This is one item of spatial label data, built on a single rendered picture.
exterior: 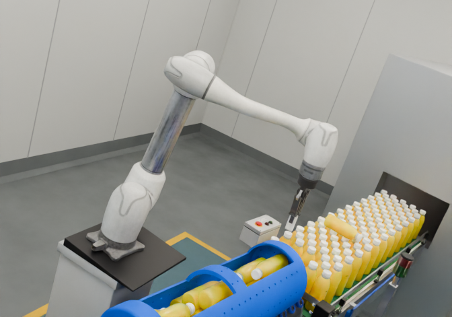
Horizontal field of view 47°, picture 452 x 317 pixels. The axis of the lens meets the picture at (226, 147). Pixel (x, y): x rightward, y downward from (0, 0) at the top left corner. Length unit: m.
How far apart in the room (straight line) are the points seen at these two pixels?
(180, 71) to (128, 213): 0.59
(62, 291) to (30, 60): 2.59
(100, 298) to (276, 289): 0.69
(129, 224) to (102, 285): 0.26
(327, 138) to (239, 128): 5.09
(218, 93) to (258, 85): 4.92
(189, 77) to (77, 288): 0.97
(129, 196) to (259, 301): 0.64
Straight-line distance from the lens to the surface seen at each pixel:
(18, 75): 4.52
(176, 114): 2.12
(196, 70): 1.91
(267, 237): 2.65
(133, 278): 2.11
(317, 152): 1.94
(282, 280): 2.07
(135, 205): 2.09
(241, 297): 1.85
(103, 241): 2.18
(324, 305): 2.42
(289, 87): 6.65
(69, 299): 2.32
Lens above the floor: 2.20
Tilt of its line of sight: 18 degrees down
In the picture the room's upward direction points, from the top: 18 degrees clockwise
